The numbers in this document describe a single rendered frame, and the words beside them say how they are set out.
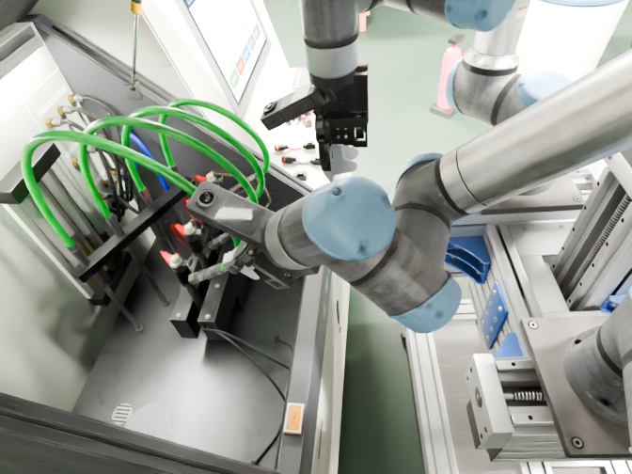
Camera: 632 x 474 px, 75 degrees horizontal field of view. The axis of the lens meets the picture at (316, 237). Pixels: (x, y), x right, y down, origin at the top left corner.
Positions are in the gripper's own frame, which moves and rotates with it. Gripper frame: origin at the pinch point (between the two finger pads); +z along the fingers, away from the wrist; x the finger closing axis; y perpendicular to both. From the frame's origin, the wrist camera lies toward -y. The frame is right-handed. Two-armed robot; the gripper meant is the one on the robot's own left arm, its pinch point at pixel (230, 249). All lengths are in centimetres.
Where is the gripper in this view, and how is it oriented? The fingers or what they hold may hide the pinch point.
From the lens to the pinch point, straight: 67.7
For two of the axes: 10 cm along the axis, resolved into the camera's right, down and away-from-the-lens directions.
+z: -4.6, 1.5, 8.8
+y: 7.7, 5.6, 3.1
